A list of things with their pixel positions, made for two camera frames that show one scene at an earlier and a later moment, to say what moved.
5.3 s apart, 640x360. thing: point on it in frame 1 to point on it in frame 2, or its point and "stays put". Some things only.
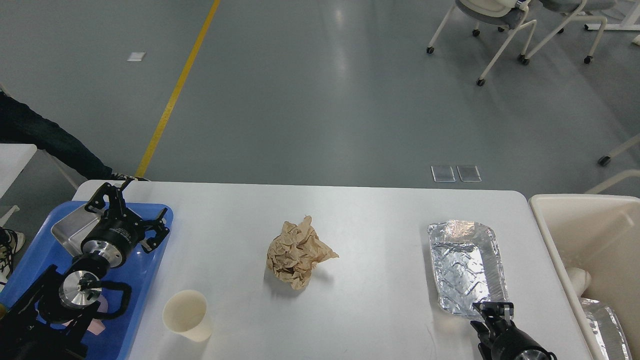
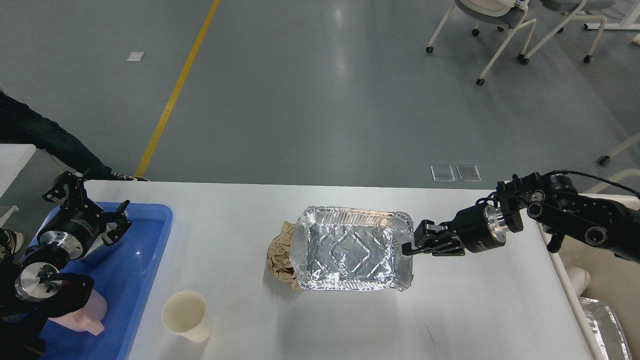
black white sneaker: x=11 y=242 stays put
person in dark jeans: x=20 y=124 stays put
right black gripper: x=502 y=340 to x=478 y=227
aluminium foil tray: x=467 y=264 to x=341 y=248
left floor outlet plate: x=443 y=174 stays put
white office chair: x=502 y=14 stays put
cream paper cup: x=185 y=312 stays put
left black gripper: x=110 y=237 to x=75 y=229
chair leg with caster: x=606 y=160 stays put
